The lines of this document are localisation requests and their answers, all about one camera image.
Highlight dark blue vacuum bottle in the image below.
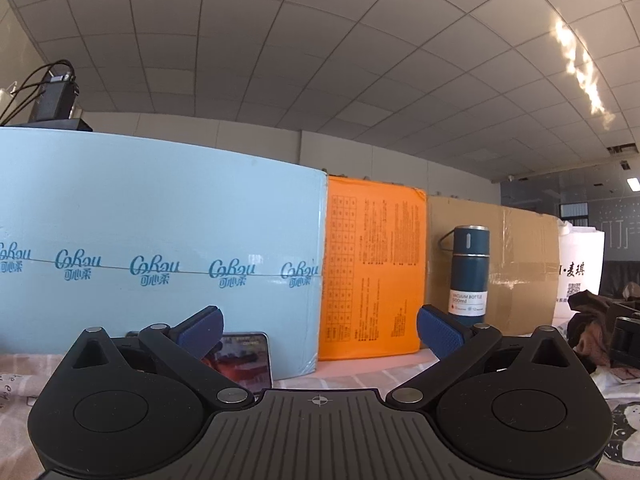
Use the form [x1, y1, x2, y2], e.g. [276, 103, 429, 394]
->
[439, 225, 493, 325]

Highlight white printed tote bag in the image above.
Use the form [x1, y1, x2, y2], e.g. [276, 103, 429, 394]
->
[552, 219, 607, 327]

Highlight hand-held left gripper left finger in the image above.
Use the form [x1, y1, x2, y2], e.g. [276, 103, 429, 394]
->
[64, 305, 256, 411]

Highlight brown cardboard box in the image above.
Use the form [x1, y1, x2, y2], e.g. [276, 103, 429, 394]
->
[422, 195, 561, 351]

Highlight orange printed carton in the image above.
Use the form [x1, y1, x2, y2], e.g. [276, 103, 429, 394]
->
[317, 174, 429, 362]

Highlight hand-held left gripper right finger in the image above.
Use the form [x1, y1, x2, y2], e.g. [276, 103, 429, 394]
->
[385, 304, 582, 407]

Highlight light blue printed carton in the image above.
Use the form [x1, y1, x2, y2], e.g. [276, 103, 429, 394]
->
[0, 127, 328, 381]

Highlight black smartphone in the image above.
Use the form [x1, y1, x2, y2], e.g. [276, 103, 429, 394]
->
[200, 331, 275, 397]

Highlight brown pants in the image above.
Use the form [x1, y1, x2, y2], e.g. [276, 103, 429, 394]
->
[565, 282, 640, 371]

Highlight black device with cables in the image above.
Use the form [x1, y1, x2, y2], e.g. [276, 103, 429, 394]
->
[0, 60, 94, 134]

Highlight black sofa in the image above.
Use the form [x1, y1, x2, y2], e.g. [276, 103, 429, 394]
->
[600, 259, 640, 297]

